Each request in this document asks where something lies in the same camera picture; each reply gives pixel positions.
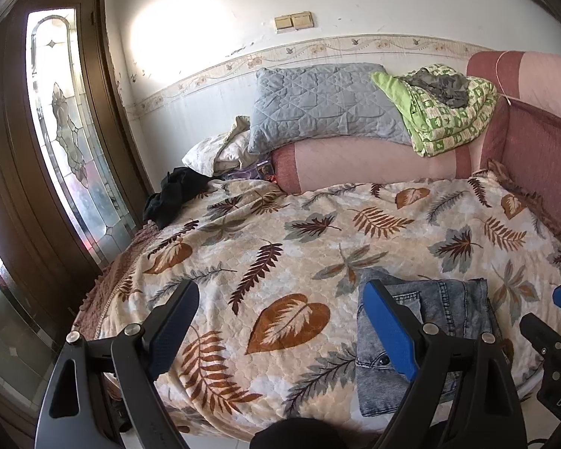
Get blue denim pants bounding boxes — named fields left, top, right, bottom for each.
left=356, top=268, right=502, bottom=418

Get pink red sofa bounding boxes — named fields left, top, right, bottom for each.
left=272, top=51, right=561, bottom=241

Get leaf pattern bed cover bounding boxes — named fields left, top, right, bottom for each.
left=74, top=163, right=561, bottom=441

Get green checkered folded blanket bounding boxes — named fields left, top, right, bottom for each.
left=371, top=64, right=499, bottom=157

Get wooden stained glass door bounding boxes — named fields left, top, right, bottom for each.
left=0, top=0, right=150, bottom=416

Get grey garment on blanket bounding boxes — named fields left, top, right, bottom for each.
left=403, top=68, right=469, bottom=109

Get black garment on bed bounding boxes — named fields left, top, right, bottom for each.
left=142, top=166, right=212, bottom=230

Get cream pillow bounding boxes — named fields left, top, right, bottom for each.
left=182, top=116, right=258, bottom=177

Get grey quilted pillow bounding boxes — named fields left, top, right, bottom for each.
left=248, top=63, right=411, bottom=154

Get beige wall switch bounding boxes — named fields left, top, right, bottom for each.
left=275, top=11, right=315, bottom=33

